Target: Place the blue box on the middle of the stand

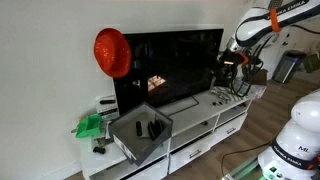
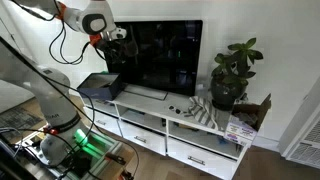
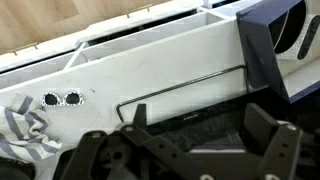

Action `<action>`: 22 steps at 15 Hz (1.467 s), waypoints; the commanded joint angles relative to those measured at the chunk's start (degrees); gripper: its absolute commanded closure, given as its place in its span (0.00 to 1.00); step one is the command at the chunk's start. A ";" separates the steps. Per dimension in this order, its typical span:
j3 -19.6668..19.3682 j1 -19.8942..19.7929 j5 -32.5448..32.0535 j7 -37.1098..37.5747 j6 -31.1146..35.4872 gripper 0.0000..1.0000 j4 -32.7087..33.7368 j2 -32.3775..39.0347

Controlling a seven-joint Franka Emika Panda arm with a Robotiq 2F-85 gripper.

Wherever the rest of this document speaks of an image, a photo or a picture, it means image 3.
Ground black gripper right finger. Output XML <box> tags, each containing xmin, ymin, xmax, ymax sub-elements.
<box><xmin>240</xmin><ymin>102</ymin><xmax>304</xmax><ymax>180</ymax></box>

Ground white TV stand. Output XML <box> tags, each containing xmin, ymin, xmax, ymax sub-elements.
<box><xmin>0</xmin><ymin>0</ymin><xmax>320</xmax><ymax>180</ymax></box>

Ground black oval remote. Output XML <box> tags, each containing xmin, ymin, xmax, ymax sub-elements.
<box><xmin>296</xmin><ymin>14</ymin><xmax>320</xmax><ymax>61</ymax></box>

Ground grey striped white cloth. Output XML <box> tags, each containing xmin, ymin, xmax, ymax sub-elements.
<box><xmin>0</xmin><ymin>92</ymin><xmax>63</xmax><ymax>164</ymax></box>

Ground grey box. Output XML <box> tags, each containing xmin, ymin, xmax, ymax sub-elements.
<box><xmin>235</xmin><ymin>0</ymin><xmax>320</xmax><ymax>105</ymax></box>

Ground black round disc device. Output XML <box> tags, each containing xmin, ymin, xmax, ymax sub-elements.
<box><xmin>268</xmin><ymin>0</ymin><xmax>308</xmax><ymax>55</ymax></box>

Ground patterned frame sunglasses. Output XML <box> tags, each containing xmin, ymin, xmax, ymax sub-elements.
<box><xmin>40</xmin><ymin>90</ymin><xmax>86</xmax><ymax>108</ymax></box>

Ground black wire television base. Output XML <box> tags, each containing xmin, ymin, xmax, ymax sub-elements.
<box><xmin>115</xmin><ymin>63</ymin><xmax>251</xmax><ymax>124</ymax></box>

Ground brass drawer handle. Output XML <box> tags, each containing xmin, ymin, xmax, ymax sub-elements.
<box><xmin>123</xmin><ymin>3</ymin><xmax>153</xmax><ymax>18</ymax></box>
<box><xmin>6</xmin><ymin>41</ymin><xmax>40</xmax><ymax>57</ymax></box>

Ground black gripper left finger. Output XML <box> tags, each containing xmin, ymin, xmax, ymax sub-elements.
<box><xmin>59</xmin><ymin>103</ymin><xmax>188</xmax><ymax>180</ymax></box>

